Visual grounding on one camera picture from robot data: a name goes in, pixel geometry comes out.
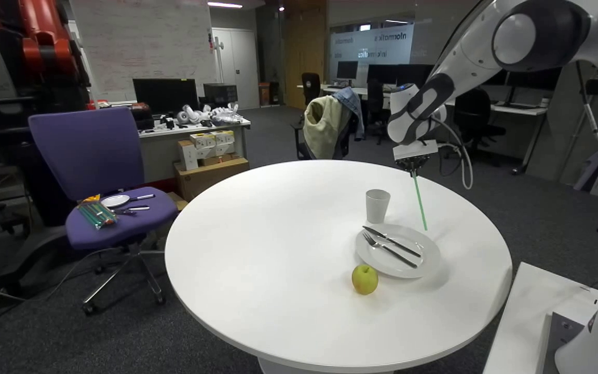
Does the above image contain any black office chair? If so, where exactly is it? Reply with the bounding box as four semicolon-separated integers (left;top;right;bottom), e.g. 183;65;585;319
301;72;322;108
453;87;507;168

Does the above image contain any stack of white boxes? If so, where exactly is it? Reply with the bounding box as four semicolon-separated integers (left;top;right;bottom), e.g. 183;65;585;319
176;129;236;171

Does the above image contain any packet of green straws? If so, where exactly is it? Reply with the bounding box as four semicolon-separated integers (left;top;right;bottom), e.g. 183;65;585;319
76;194;118;230

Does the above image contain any green apple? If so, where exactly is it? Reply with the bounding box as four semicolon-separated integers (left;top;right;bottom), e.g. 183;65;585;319
351;263;379;296

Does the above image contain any black-handled fork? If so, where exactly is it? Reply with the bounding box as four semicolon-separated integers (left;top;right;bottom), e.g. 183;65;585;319
362;231;419;270

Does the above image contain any chair draped with jackets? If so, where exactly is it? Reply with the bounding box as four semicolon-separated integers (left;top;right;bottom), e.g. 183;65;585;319
293;86;365;161

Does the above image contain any purple office chair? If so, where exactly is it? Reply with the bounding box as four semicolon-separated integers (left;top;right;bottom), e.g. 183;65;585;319
28;106;181;317

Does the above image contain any long white desk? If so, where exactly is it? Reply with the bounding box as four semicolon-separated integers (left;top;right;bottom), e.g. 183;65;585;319
297;83;550;176

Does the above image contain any black monitor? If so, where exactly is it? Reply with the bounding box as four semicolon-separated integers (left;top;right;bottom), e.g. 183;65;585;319
132;77;200;117

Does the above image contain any white mug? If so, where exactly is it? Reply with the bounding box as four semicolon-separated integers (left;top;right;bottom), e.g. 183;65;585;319
365;189;391;225

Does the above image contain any green straw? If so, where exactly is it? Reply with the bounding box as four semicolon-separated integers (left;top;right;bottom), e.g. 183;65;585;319
411;170;429;232

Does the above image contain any white door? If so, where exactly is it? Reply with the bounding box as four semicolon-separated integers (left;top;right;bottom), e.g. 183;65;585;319
211;27;261;110

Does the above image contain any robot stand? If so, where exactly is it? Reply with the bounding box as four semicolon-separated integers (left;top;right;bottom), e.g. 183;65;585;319
482;262;598;374

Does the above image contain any large cardboard box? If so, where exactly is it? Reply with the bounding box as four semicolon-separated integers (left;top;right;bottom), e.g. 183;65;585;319
173;157;251;203

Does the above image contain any red and black robot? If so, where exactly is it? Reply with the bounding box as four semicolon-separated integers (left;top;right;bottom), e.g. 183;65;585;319
0;0;93;291

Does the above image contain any black-handled knife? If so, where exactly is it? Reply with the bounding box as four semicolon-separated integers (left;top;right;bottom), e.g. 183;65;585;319
362;225;423;259

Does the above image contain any heap of white robot parts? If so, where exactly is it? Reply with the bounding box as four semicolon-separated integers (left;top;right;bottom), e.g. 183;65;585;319
176;102;244;126

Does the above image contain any whiteboard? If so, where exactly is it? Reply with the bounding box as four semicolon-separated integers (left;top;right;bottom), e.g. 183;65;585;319
70;0;218;103

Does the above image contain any small white plate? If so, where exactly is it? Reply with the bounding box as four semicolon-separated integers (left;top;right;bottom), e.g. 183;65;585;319
100;194;131;209

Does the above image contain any large white plate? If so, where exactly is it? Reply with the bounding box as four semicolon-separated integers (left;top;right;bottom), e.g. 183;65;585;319
355;223;442;279

